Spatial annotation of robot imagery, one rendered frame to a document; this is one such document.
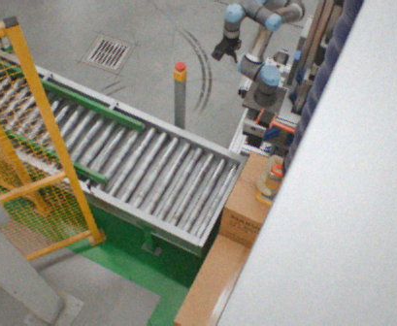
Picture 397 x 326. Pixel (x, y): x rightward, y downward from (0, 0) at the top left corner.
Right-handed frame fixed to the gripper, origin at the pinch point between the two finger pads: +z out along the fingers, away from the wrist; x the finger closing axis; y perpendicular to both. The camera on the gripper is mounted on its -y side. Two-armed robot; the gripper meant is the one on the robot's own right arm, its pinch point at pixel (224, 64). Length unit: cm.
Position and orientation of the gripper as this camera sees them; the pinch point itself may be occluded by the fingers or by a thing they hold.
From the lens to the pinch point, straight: 245.5
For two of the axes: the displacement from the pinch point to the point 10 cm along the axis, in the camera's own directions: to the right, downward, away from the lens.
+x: -7.8, -5.7, 2.7
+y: 6.3, -6.6, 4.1
